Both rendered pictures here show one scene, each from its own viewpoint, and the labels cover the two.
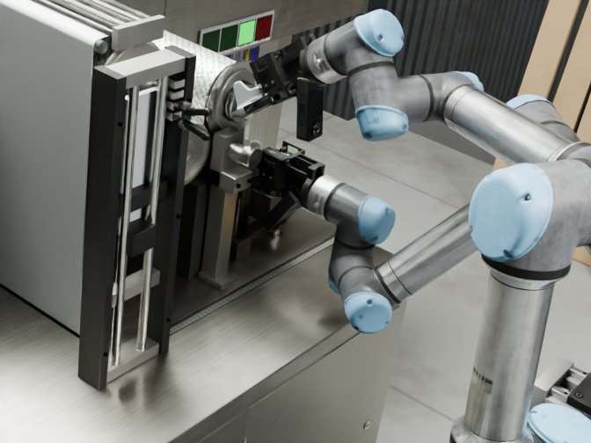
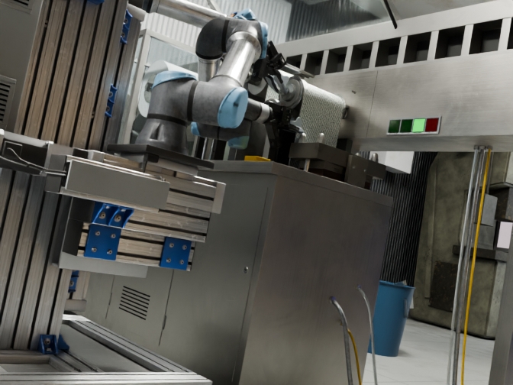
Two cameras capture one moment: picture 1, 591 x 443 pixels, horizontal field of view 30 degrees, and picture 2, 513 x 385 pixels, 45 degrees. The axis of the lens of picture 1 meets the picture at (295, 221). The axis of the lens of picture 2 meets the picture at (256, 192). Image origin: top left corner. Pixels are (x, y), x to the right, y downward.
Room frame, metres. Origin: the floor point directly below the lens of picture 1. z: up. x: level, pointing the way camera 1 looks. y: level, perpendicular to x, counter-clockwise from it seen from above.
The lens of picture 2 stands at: (2.51, -2.26, 0.63)
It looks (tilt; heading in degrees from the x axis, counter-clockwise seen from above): 4 degrees up; 108
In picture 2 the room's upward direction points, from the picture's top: 11 degrees clockwise
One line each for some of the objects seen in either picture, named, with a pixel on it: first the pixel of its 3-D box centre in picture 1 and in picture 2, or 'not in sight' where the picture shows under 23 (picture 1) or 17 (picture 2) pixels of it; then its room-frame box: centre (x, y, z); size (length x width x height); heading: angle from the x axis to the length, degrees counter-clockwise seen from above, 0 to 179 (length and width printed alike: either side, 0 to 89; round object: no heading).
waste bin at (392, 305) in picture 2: not in sight; (382, 313); (2.16, 2.37, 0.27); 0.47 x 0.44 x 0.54; 56
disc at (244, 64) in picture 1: (235, 99); (290, 93); (1.82, 0.14, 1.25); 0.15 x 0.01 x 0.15; 146
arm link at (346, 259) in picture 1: (352, 266); (235, 132); (1.70, -0.11, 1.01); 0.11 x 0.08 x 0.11; 13
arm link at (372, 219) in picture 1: (360, 215); (244, 108); (1.72, -0.11, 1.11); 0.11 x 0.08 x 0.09; 56
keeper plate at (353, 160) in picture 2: not in sight; (356, 171); (2.14, 0.14, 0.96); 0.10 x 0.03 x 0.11; 56
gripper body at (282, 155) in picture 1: (291, 176); (275, 116); (1.81, 0.02, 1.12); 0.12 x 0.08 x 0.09; 56
